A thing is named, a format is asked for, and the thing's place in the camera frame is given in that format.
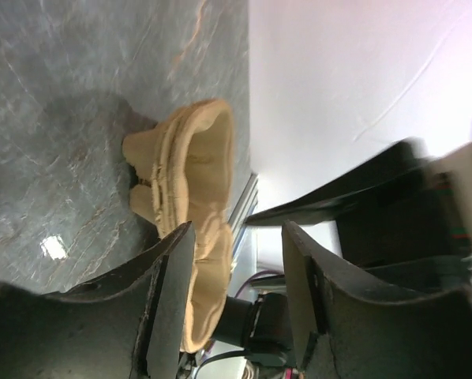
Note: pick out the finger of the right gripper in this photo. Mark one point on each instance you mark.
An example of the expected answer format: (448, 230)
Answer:
(344, 192)

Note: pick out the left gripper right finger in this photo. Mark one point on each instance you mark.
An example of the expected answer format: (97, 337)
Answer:
(347, 323)

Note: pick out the cardboard cup carrier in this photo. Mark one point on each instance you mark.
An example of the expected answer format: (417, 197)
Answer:
(185, 169)

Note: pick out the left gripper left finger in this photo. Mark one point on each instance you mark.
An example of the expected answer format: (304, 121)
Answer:
(126, 323)

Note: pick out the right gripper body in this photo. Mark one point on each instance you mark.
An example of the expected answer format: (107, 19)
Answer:
(421, 211)

